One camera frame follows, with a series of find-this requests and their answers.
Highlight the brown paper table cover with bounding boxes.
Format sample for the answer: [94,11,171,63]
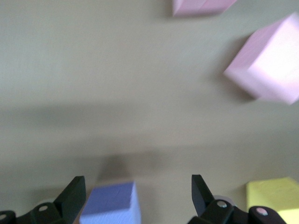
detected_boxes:
[0,0,299,224]

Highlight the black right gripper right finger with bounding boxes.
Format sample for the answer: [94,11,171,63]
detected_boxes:
[188,174,288,224]

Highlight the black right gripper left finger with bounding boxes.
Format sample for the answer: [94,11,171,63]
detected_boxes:
[0,176,86,224]

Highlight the pink foam block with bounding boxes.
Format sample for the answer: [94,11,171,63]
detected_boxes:
[172,0,238,17]
[223,13,299,105]

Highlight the purple foam block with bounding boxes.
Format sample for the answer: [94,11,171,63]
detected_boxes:
[79,182,142,224]

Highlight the yellow foam block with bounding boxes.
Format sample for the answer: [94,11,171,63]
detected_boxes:
[245,176,299,224]

